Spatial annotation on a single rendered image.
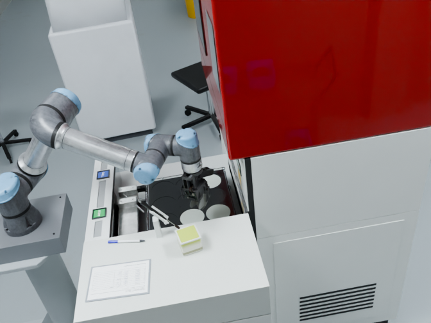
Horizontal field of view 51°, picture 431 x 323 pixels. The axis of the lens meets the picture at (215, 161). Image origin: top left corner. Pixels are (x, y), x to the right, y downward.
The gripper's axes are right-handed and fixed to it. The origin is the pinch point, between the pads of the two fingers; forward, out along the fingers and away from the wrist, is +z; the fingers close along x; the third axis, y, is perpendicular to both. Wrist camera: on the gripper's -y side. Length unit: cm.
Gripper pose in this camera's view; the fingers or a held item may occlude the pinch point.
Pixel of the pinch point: (202, 205)
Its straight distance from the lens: 178.6
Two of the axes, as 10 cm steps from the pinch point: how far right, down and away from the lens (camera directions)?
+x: 8.9, 1.8, -4.1
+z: 1.1, 8.0, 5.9
